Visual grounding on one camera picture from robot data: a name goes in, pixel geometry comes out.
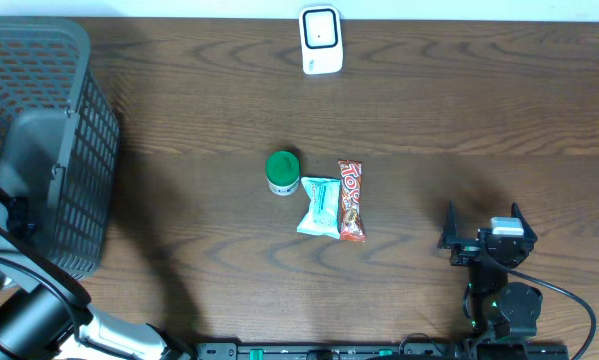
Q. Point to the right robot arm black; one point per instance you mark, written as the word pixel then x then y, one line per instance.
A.
pixel 500 309

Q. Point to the green lid white jar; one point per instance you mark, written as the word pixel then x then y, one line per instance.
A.
pixel 283 173

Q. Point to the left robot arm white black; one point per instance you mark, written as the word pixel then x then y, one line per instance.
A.
pixel 46 314

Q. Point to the grey plastic basket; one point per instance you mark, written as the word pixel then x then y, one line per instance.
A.
pixel 59 139

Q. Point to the white barcode scanner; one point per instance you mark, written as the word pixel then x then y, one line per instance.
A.
pixel 321 40

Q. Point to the red Top chocolate bar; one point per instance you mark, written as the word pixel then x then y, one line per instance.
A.
pixel 351 226

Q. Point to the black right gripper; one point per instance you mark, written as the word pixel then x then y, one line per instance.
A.
pixel 467 248

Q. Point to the light blue snack packet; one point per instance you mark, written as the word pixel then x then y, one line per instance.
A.
pixel 321 218

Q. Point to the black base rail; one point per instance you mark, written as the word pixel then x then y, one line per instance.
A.
pixel 411 350

